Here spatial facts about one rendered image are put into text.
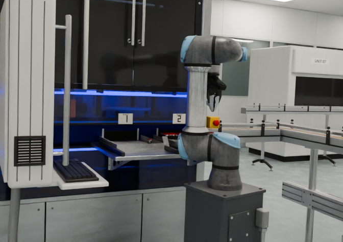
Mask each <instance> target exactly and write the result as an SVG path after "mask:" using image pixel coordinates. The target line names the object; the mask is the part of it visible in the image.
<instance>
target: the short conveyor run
mask: <svg viewBox="0 0 343 242"><path fill-rule="evenodd" d="M262 122H263V123H253V118H251V122H250V123H222V121H221V120H219V128H207V129H208V130H209V132H223V133H228V134H232V135H236V136H237V137H239V139H240V143H245V142H277V141H280V135H281V130H280V129H272V128H270V127H277V126H278V124H272V123H264V122H265V120H262ZM223 127H249V128H223ZM253 127H261V128H253Z"/></svg>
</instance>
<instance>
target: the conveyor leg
mask: <svg viewBox="0 0 343 242"><path fill-rule="evenodd" d="M305 148H308V149H310V164H309V180H308V190H316V176H317V160H318V151H319V150H318V149H314V148H309V147H305ZM313 223H314V210H313V209H310V208H308V207H307V212H306V229H305V242H312V239H313Z"/></svg>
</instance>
